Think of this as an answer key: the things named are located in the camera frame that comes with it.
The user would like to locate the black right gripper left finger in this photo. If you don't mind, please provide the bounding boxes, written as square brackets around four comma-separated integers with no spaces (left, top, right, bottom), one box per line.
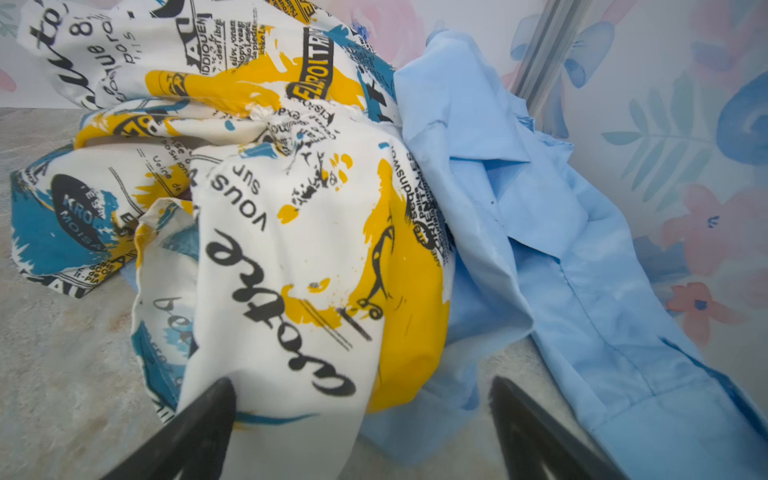
[104,377,236,480]

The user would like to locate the white yellow teal printed cloth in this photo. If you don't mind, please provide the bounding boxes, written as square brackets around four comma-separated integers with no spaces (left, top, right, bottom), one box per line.
[11,1,455,479]

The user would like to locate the right aluminium corner post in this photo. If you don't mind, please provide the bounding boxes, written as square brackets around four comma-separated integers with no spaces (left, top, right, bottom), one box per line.
[510,0,591,113]

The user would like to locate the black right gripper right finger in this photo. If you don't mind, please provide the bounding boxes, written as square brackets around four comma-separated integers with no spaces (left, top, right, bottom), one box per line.
[489,376,624,480]

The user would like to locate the light blue shirt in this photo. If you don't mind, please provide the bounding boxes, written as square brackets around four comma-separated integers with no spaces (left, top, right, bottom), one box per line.
[362,30,767,479]

